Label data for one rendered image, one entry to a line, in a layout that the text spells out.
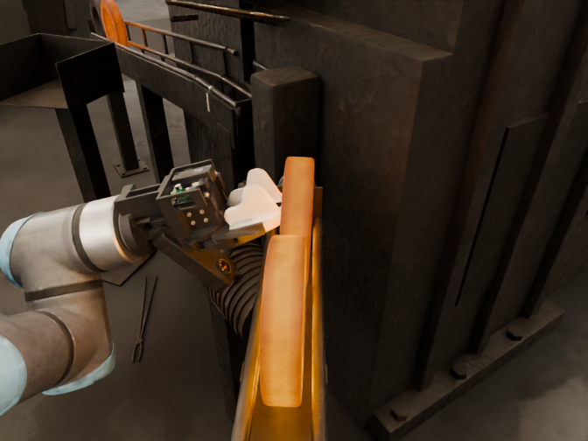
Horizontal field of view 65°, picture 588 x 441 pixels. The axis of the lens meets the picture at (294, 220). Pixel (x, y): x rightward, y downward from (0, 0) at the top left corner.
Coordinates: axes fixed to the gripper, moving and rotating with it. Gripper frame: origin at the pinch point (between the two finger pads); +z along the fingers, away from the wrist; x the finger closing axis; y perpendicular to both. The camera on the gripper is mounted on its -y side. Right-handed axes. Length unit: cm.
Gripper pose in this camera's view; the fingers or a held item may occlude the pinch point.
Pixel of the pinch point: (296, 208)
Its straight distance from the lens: 54.2
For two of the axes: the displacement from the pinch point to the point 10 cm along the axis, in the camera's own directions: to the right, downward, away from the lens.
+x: 0.4, -5.8, 8.1
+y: -2.8, -7.9, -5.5
